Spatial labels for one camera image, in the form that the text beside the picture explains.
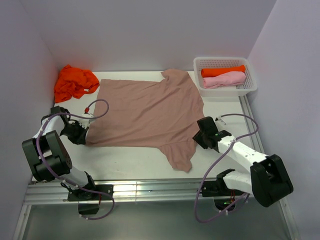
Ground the dusty pink t-shirt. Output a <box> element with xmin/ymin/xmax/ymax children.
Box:
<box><xmin>86</xmin><ymin>68</ymin><xmax>204</xmax><ymax>172</ymax></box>

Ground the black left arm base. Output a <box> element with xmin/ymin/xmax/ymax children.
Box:
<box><xmin>60</xmin><ymin>180</ymin><xmax>114</xmax><ymax>217</ymax></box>

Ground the white perforated plastic basket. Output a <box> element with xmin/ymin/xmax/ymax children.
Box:
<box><xmin>193</xmin><ymin>57</ymin><xmax>258</xmax><ymax>97</ymax></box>

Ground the rolled light pink t-shirt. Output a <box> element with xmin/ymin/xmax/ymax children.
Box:
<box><xmin>203</xmin><ymin>71</ymin><xmax>246</xmax><ymax>89</ymax></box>

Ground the aluminium frame rail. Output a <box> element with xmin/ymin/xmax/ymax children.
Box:
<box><xmin>23</xmin><ymin>181</ymin><xmax>287</xmax><ymax>205</ymax></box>

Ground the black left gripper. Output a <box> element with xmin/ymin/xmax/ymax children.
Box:
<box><xmin>60</xmin><ymin>120</ymin><xmax>89</xmax><ymax>145</ymax></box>

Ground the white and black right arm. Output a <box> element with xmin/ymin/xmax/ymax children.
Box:
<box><xmin>193</xmin><ymin>116</ymin><xmax>294</xmax><ymax>207</ymax></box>

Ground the crumpled orange t-shirt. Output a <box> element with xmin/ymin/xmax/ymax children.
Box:
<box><xmin>53</xmin><ymin>64</ymin><xmax>100</xmax><ymax>103</ymax></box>

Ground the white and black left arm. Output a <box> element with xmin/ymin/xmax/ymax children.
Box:
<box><xmin>22</xmin><ymin>106</ymin><xmax>98</xmax><ymax>200</ymax></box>

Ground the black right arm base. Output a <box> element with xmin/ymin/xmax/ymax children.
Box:
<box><xmin>200</xmin><ymin>180</ymin><xmax>244</xmax><ymax>211</ymax></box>

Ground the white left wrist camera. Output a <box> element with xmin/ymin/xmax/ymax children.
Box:
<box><xmin>76</xmin><ymin>113</ymin><xmax>95</xmax><ymax>128</ymax></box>

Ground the rolled orange t-shirt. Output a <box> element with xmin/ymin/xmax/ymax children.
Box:
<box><xmin>200</xmin><ymin>65</ymin><xmax>246</xmax><ymax>78</ymax></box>

